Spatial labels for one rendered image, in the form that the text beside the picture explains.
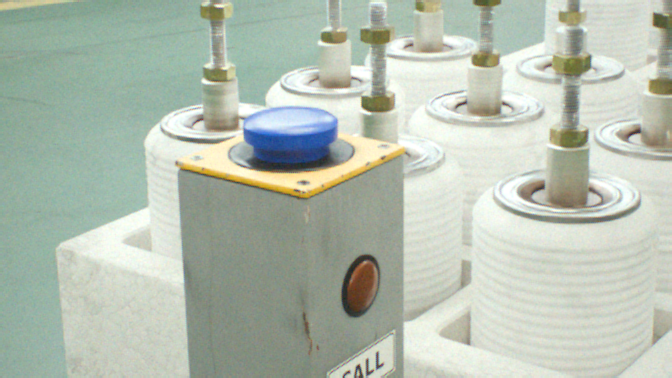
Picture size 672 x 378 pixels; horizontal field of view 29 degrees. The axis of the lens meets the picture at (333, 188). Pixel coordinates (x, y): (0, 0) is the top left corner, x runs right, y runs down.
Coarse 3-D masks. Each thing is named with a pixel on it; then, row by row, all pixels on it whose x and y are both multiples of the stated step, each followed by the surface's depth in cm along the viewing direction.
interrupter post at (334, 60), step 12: (324, 48) 89; (336, 48) 88; (348, 48) 89; (324, 60) 89; (336, 60) 89; (348, 60) 89; (324, 72) 89; (336, 72) 89; (348, 72) 89; (324, 84) 89; (336, 84) 89; (348, 84) 90
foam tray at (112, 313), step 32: (128, 224) 85; (64, 256) 82; (96, 256) 80; (128, 256) 80; (160, 256) 80; (64, 288) 83; (96, 288) 81; (128, 288) 79; (160, 288) 77; (64, 320) 84; (96, 320) 82; (128, 320) 80; (160, 320) 78; (416, 320) 71; (448, 320) 71; (96, 352) 83; (128, 352) 81; (160, 352) 79; (416, 352) 67; (448, 352) 67; (480, 352) 67
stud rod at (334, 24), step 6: (330, 0) 88; (336, 0) 88; (330, 6) 88; (336, 6) 88; (330, 12) 88; (336, 12) 88; (330, 18) 88; (336, 18) 88; (330, 24) 89; (336, 24) 88; (330, 30) 89; (336, 30) 89
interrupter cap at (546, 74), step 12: (528, 60) 94; (540, 60) 94; (600, 60) 94; (612, 60) 93; (528, 72) 91; (540, 72) 91; (552, 72) 92; (588, 72) 92; (600, 72) 91; (612, 72) 91; (624, 72) 91; (588, 84) 89
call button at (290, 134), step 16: (256, 112) 56; (272, 112) 55; (288, 112) 55; (304, 112) 55; (320, 112) 55; (256, 128) 54; (272, 128) 53; (288, 128) 53; (304, 128) 53; (320, 128) 54; (336, 128) 54; (256, 144) 54; (272, 144) 53; (288, 144) 53; (304, 144) 53; (320, 144) 54; (272, 160) 54; (288, 160) 54; (304, 160) 54
